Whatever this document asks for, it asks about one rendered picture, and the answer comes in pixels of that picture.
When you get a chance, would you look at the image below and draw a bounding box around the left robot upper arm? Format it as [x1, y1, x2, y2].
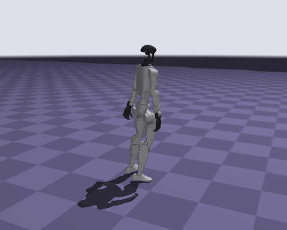
[133, 65, 138, 90]

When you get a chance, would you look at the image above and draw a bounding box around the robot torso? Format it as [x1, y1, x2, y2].
[135, 64, 155, 116]

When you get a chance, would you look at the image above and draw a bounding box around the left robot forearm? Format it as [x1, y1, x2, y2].
[129, 87, 137, 106]

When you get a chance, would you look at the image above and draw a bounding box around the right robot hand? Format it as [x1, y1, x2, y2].
[153, 113, 161, 131]

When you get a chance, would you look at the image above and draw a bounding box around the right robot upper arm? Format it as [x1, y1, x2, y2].
[148, 68, 158, 97]

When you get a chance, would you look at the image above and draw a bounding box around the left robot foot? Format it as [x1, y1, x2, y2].
[126, 164, 138, 173]

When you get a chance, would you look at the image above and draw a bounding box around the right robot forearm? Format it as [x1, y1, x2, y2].
[151, 91, 161, 116]

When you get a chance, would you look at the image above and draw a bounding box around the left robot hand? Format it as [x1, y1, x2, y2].
[123, 101, 132, 120]

